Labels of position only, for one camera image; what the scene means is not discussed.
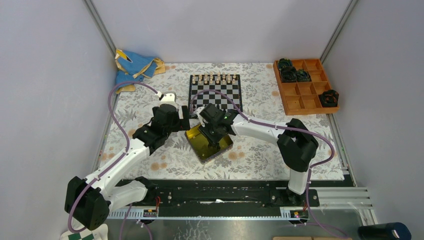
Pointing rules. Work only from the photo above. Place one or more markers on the black coiled part top left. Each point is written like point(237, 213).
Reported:
point(284, 63)

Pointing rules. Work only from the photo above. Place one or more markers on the black coiled part in organizer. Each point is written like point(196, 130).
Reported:
point(303, 76)

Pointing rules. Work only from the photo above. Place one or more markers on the orange compartment organizer tray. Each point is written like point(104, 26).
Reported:
point(303, 98)

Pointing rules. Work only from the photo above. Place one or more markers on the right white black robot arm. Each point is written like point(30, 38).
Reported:
point(297, 147)

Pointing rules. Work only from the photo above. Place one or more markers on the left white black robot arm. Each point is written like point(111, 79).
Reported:
point(89, 200)

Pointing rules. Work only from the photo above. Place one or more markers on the black part at tray edge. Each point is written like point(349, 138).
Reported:
point(329, 98)

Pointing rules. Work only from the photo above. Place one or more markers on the black coiled part middle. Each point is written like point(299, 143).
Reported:
point(288, 74)

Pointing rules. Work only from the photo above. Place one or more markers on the green white checkered paper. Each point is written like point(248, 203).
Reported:
point(101, 233)

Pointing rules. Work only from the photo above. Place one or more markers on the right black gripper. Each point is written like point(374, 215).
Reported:
point(212, 140)

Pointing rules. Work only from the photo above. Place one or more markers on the yellow metal tray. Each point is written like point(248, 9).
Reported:
point(201, 147)

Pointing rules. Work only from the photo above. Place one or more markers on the floral patterned table mat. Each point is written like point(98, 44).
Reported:
point(248, 159)

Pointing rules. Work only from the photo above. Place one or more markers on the black white chess board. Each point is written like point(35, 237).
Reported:
point(224, 97)

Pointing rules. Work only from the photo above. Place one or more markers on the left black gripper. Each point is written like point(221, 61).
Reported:
point(186, 124)

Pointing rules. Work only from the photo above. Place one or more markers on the black mounting base rail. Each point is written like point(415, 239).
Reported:
point(274, 193)

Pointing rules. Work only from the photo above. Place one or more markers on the blue yellow cloth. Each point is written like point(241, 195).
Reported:
point(133, 67)

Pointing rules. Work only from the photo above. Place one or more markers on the row of white chess pieces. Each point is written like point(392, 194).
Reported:
point(214, 79)

